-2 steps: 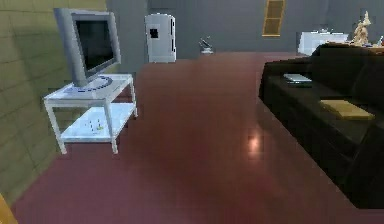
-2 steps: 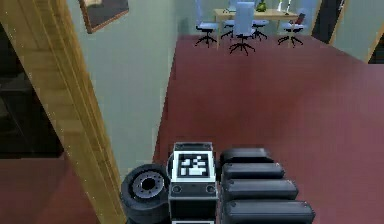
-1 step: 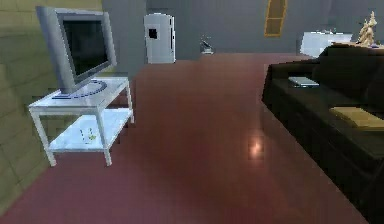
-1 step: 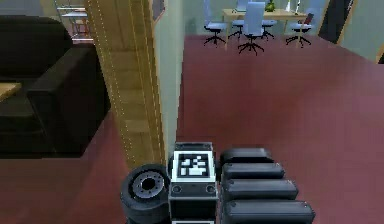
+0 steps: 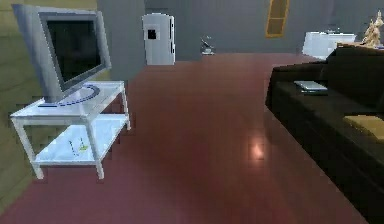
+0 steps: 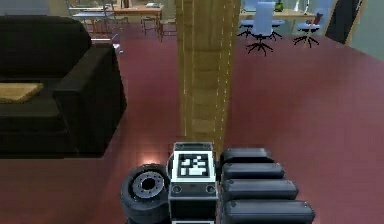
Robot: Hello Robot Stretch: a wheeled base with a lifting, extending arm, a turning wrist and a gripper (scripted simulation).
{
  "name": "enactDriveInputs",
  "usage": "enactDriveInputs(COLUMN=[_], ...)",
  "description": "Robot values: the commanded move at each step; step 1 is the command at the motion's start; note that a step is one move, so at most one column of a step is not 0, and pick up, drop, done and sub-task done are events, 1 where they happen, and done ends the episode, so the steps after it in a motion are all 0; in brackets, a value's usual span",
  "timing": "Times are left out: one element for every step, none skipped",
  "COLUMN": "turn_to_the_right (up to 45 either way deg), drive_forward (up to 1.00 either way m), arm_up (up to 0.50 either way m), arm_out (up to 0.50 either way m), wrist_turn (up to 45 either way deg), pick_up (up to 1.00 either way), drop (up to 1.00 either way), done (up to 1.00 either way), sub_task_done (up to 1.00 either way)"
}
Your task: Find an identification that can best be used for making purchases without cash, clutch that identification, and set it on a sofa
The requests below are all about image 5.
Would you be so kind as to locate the grey television set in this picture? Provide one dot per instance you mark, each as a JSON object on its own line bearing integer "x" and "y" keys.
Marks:
{"x": 63, "y": 50}

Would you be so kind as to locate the tan statue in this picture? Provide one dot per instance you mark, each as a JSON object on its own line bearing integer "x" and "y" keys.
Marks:
{"x": 374, "y": 31}

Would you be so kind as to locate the dark brown sofa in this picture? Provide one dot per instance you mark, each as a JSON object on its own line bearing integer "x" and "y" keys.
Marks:
{"x": 336, "y": 110}

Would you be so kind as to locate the white fridge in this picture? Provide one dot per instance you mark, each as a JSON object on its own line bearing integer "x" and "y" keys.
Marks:
{"x": 158, "y": 40}

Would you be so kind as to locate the tan cushion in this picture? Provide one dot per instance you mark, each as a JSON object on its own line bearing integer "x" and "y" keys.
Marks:
{"x": 366, "y": 125}

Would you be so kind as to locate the white television stand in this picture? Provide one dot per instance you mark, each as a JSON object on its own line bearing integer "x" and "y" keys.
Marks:
{"x": 96, "y": 100}

